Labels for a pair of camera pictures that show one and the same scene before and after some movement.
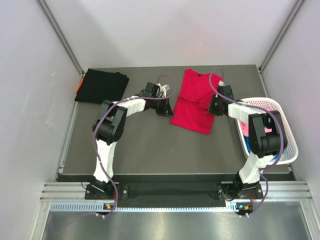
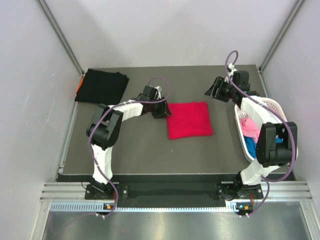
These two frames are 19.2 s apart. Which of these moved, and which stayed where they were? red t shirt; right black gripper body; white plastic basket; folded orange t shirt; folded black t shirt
Moved: right black gripper body; red t shirt
Stayed: folded orange t shirt; white plastic basket; folded black t shirt
